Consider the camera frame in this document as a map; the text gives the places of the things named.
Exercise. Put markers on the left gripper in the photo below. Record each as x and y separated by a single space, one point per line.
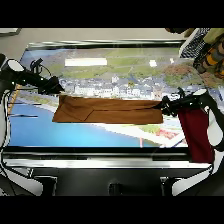
50 85

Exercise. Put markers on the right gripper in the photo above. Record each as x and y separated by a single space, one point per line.
169 106

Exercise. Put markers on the brown garment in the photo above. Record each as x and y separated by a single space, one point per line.
110 111

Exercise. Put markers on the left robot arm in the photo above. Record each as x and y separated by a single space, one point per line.
20 76

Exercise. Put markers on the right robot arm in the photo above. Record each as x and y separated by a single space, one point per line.
213 130

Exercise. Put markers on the red garment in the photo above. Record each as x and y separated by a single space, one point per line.
196 136

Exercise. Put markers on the yellow striped garment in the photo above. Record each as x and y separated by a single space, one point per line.
213 58

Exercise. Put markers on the checked garment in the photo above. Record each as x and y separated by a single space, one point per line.
193 45

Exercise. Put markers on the dark garment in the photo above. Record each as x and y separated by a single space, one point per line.
176 30

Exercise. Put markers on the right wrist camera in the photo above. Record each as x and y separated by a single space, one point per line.
181 93

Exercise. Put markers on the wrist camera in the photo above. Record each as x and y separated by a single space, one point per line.
181 93
36 65

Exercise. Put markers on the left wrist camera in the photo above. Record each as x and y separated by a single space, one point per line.
36 65

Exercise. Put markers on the silver frame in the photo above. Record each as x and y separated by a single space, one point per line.
100 163

